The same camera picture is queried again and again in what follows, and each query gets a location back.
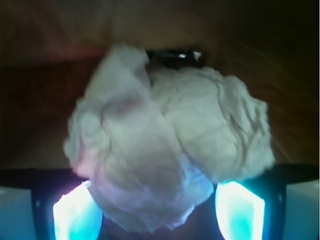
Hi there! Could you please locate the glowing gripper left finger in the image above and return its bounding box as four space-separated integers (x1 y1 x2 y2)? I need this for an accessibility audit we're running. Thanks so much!
0 179 104 240

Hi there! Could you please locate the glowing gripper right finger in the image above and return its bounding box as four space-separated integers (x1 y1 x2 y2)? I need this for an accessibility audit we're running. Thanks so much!
214 180 320 240

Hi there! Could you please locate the white paper ball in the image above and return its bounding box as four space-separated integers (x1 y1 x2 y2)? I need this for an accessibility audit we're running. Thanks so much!
63 45 275 233

